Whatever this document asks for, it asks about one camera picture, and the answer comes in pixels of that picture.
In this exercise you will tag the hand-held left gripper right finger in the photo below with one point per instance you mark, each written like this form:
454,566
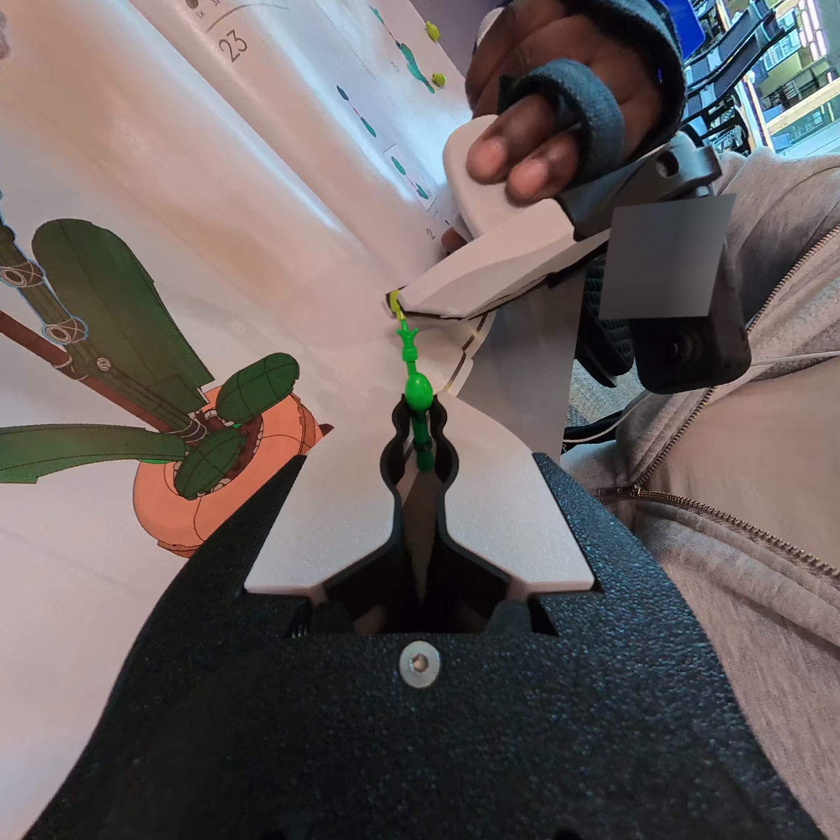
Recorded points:
512,512

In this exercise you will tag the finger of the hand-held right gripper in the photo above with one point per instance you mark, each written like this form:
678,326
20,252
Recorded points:
499,262

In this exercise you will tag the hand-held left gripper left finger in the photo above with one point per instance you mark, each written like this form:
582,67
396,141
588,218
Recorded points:
328,512

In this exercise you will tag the green toy flower stem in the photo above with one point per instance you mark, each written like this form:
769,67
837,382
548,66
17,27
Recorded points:
418,392

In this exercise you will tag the grey desk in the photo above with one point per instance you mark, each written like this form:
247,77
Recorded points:
525,380

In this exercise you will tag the person's right hand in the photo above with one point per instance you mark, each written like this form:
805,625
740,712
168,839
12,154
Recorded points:
558,29

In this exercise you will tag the row of black office chairs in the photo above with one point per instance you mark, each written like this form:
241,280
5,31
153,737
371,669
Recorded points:
735,65

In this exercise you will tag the open instruction booklet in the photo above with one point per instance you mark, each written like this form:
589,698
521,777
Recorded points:
197,197

